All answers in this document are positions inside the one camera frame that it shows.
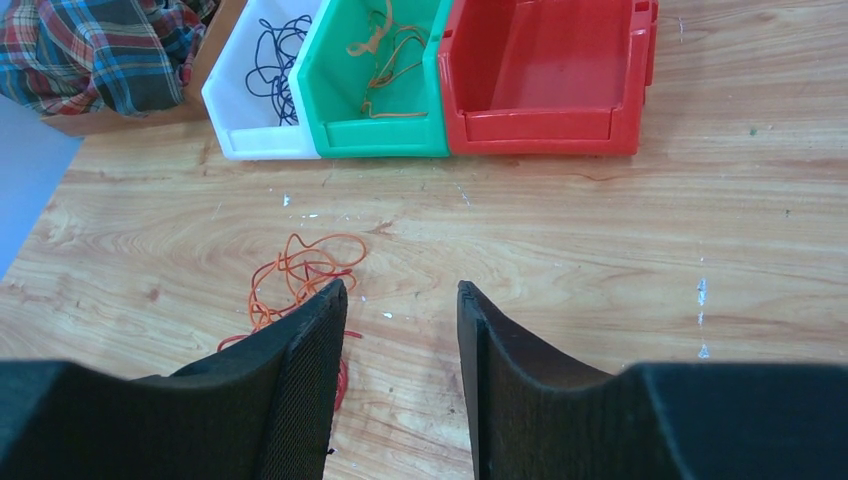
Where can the red plastic bin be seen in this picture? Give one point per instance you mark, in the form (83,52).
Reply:
(547,76)

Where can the wooden tray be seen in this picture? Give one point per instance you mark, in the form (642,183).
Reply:
(191,109)

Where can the white plastic bin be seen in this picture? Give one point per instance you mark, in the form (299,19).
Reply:
(249,95)

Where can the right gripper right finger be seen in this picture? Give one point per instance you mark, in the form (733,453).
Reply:
(535,412)

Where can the green plastic bin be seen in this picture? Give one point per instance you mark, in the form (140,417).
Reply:
(369,79)

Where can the plaid shirt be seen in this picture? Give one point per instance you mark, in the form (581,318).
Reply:
(78,57)

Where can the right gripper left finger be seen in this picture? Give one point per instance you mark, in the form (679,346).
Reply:
(260,409)

